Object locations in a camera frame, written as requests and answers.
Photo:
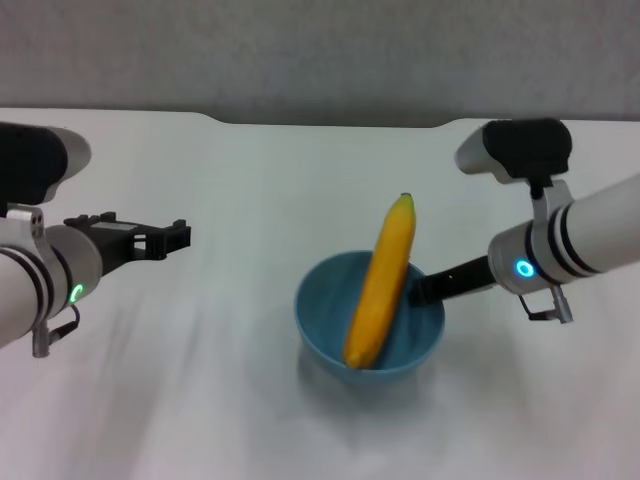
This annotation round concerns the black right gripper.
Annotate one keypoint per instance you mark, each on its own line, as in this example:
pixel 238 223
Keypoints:
pixel 472 277

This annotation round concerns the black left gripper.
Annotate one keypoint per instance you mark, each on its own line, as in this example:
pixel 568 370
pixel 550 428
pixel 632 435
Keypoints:
pixel 107 242

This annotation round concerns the yellow banana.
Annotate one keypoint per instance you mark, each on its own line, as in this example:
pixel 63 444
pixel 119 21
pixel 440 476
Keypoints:
pixel 382 280

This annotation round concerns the blue plastic bowl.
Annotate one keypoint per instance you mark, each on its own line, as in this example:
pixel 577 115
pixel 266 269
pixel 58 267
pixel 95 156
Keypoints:
pixel 320 320

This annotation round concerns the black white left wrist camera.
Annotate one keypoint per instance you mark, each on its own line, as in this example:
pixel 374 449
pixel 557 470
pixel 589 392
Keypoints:
pixel 35 160

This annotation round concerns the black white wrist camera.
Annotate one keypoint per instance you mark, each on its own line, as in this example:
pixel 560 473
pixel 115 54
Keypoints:
pixel 35 160
pixel 525 150

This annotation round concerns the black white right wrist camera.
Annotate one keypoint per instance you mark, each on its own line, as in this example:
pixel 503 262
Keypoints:
pixel 525 150

